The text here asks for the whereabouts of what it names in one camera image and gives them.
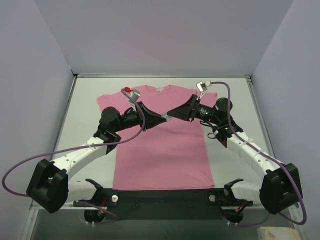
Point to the round teal glass brooch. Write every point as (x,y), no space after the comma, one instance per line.
(166,117)

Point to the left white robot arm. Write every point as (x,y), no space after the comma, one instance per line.
(49,185)

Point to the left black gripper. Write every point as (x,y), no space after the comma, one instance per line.
(141,115)

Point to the pink t-shirt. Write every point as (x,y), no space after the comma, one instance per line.
(169,156)

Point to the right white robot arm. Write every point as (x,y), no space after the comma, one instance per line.
(280,185)

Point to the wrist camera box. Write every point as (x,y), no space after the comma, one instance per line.
(203,88)
(133,96)

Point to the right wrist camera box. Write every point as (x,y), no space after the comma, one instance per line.
(203,88)

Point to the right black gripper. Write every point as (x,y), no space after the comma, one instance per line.
(191,108)

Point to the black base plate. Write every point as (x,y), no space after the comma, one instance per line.
(190,204)

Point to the beige foam block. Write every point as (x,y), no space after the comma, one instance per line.
(277,233)

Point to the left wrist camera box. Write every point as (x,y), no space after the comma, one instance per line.
(133,96)

